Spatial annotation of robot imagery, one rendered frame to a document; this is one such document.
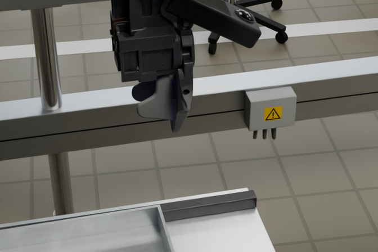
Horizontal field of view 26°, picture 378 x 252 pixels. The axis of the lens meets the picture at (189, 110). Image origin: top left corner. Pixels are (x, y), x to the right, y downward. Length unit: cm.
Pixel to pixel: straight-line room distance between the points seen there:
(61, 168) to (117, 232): 95
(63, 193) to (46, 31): 47
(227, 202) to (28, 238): 28
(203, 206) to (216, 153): 157
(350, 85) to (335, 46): 122
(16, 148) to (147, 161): 76
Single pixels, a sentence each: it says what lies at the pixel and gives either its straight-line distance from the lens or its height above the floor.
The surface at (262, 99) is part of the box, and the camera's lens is 200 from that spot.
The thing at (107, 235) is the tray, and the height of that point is 88.
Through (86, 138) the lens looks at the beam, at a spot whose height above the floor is 46.
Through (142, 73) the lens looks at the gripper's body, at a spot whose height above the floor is 119.
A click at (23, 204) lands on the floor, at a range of 257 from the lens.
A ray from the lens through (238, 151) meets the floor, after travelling 272.
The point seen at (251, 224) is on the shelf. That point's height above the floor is 88.
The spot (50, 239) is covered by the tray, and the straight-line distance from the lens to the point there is 113.
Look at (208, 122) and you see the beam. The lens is 206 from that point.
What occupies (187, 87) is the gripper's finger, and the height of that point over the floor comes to 117.
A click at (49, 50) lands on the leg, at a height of 71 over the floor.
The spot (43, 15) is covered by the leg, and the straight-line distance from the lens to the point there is 185.
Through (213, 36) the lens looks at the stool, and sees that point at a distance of 322.
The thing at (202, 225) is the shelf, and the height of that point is 88.
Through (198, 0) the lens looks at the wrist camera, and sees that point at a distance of 88.
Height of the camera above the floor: 166
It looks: 35 degrees down
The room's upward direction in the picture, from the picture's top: straight up
